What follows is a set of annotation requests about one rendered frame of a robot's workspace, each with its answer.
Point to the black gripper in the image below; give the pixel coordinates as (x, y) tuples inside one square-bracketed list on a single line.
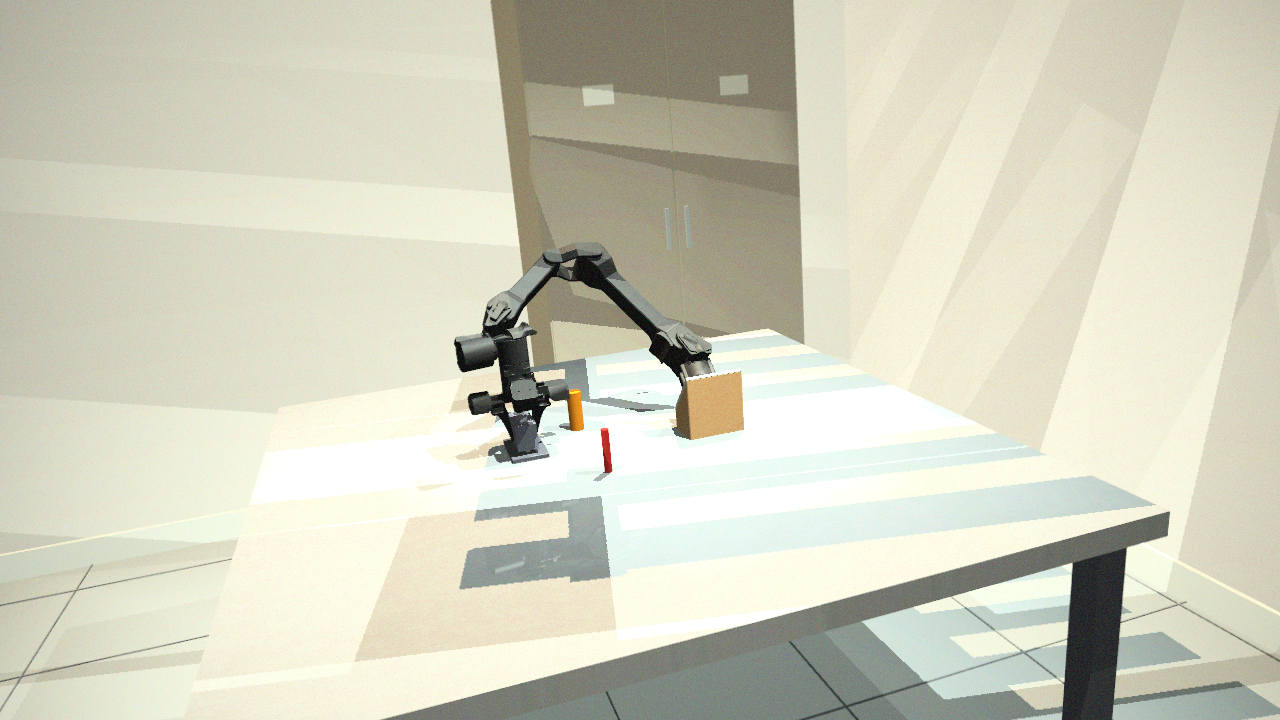
[(482, 402)]

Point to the dark red cylinder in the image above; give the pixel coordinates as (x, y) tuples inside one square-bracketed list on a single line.
[(606, 450)]

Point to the orange cylinder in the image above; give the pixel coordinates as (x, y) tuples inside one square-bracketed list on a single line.
[(575, 410)]

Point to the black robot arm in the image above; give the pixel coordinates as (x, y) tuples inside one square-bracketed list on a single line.
[(673, 344)]

